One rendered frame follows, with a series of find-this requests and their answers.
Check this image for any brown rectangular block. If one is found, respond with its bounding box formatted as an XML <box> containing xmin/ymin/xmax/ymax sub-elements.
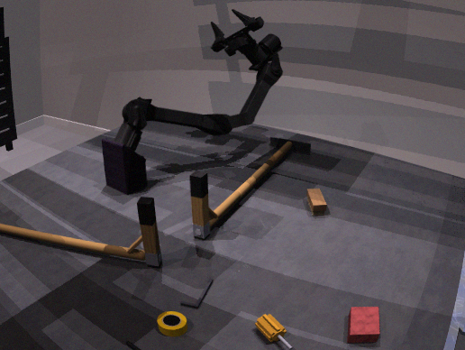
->
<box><xmin>306</xmin><ymin>189</ymin><xmax>326</xmax><ymax>216</ymax></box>

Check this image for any yellow ring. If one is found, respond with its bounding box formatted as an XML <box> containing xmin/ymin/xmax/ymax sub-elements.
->
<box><xmin>157</xmin><ymin>311</ymin><xmax>187</xmax><ymax>337</ymax></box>

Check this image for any red block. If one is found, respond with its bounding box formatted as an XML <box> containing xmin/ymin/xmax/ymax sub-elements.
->
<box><xmin>347</xmin><ymin>307</ymin><xmax>380</xmax><ymax>343</ymax></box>

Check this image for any black l-shaped rod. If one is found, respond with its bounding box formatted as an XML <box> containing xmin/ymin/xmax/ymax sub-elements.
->
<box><xmin>180</xmin><ymin>279</ymin><xmax>214</xmax><ymax>309</ymax></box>

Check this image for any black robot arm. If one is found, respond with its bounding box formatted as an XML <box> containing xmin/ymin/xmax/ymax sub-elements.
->
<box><xmin>113</xmin><ymin>33</ymin><xmax>283</xmax><ymax>152</ymax></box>

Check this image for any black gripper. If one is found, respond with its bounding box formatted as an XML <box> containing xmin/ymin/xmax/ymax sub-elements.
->
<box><xmin>211</xmin><ymin>9</ymin><xmax>264</xmax><ymax>55</ymax></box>

